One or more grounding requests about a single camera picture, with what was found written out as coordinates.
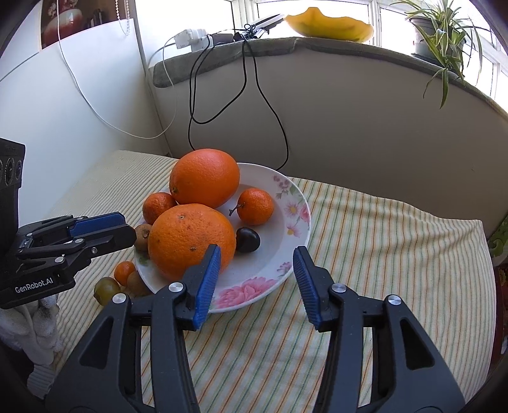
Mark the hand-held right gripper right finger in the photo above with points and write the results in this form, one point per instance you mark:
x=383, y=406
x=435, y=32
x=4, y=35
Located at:
x=307, y=286

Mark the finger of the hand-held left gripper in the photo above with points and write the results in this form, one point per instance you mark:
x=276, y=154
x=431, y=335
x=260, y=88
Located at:
x=99, y=221
x=115, y=240

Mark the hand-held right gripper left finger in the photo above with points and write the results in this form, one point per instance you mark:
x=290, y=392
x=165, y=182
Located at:
x=206, y=286

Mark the brown kiwi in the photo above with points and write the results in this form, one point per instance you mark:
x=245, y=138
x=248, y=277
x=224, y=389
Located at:
x=137, y=285
x=143, y=237

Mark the large orange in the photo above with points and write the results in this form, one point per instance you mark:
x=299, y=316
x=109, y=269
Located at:
x=204, y=178
x=186, y=242

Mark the floral white plate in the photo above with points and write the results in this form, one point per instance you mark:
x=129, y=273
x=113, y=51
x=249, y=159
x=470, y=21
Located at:
x=270, y=246

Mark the dark plum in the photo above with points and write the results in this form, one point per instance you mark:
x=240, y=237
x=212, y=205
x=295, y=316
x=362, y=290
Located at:
x=248, y=239

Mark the mandarin with stem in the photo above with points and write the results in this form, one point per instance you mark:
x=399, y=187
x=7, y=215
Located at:
x=256, y=206

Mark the small mandarin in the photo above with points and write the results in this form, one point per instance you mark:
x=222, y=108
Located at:
x=124, y=272

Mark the greenish kiwi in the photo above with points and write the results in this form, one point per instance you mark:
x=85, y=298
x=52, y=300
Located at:
x=106, y=290

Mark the striped cloth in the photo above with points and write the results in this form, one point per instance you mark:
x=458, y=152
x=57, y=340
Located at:
x=377, y=258

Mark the white panel board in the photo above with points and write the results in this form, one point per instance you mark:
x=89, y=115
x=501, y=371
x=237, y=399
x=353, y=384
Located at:
x=59, y=119

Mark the white power adapter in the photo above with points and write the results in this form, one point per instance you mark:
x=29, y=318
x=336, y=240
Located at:
x=190, y=38

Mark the black power adapter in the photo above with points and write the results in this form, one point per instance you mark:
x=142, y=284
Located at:
x=221, y=38

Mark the grey window sill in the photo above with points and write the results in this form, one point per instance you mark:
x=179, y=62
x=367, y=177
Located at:
x=278, y=45

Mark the yellow bowl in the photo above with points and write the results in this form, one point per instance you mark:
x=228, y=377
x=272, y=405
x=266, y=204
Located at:
x=329, y=26

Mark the potted spider plant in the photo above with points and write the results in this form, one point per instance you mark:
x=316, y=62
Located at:
x=422, y=39

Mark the wall poster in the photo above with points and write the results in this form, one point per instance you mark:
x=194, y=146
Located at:
x=79, y=20

